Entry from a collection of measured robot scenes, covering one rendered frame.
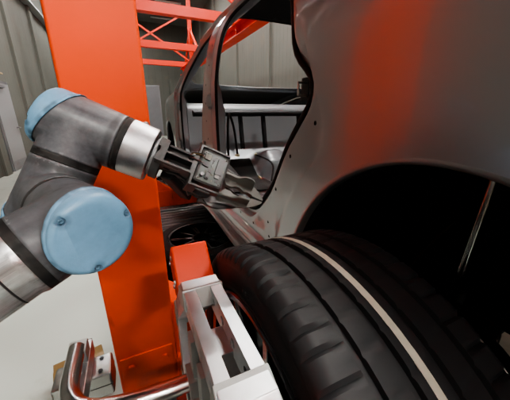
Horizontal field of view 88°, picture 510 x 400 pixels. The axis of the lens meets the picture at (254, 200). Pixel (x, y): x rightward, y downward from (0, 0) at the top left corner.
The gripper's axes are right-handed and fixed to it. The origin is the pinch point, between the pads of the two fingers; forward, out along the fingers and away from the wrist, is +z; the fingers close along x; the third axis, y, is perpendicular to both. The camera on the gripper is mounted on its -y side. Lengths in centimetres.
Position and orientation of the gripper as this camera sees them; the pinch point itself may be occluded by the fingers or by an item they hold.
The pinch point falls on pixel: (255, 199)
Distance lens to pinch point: 53.0
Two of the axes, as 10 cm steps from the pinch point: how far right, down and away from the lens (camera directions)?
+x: 2.8, -9.2, 2.6
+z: 8.8, 3.5, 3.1
